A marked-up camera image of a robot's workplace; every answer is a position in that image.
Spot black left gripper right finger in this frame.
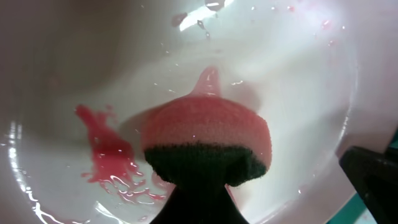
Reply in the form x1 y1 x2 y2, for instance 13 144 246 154
339 147 397 224

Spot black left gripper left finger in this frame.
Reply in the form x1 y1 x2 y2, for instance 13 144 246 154
150 187 248 224

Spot white plate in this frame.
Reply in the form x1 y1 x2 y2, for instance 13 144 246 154
1 0 397 223

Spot teal plastic serving tray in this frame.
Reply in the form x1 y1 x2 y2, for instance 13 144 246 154
328 134 397 223

